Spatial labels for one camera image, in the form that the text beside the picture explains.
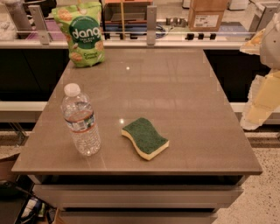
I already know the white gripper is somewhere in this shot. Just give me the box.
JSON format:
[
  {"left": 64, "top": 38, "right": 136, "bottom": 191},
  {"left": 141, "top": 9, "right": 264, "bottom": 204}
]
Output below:
[{"left": 240, "top": 12, "right": 280, "bottom": 130}]

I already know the clear plastic water bottle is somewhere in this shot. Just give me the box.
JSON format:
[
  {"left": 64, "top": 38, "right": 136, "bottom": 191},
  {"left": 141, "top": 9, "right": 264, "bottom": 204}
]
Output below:
[{"left": 61, "top": 83, "right": 101, "bottom": 156}]

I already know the green rice chip bag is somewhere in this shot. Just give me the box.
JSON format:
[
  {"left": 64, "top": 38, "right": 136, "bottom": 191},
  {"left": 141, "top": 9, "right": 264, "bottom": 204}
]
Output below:
[{"left": 52, "top": 2, "right": 105, "bottom": 67}]

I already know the cardboard box with label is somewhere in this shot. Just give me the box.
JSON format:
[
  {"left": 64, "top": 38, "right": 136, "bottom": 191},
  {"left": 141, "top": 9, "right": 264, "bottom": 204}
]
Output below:
[{"left": 188, "top": 0, "right": 228, "bottom": 32}]

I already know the green and yellow sponge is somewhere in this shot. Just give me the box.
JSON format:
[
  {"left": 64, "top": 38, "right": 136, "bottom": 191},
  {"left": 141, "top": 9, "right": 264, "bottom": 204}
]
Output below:
[{"left": 122, "top": 117, "right": 169, "bottom": 161}]

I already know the grey cabinet drawer front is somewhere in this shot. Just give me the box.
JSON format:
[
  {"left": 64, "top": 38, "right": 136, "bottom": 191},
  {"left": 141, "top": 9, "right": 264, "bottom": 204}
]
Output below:
[{"left": 33, "top": 185, "right": 243, "bottom": 209}]

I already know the metal railing post right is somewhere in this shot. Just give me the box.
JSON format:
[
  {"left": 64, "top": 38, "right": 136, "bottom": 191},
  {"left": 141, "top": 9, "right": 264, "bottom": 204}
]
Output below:
[{"left": 248, "top": 2, "right": 280, "bottom": 32}]

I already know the metal railing post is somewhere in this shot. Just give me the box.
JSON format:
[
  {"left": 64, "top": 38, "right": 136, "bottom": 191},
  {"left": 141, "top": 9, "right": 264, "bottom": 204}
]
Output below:
[
  {"left": 248, "top": 2, "right": 280, "bottom": 32},
  {"left": 146, "top": 5, "right": 157, "bottom": 46},
  {"left": 29, "top": 5, "right": 51, "bottom": 45}
]

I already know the metal railing post middle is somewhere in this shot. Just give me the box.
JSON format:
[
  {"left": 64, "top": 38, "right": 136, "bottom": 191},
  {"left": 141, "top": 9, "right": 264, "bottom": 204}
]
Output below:
[{"left": 146, "top": 5, "right": 157, "bottom": 46}]

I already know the metal railing post left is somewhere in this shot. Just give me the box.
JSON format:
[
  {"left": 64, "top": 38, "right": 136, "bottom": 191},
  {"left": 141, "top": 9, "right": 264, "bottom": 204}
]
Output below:
[{"left": 29, "top": 5, "right": 51, "bottom": 45}]

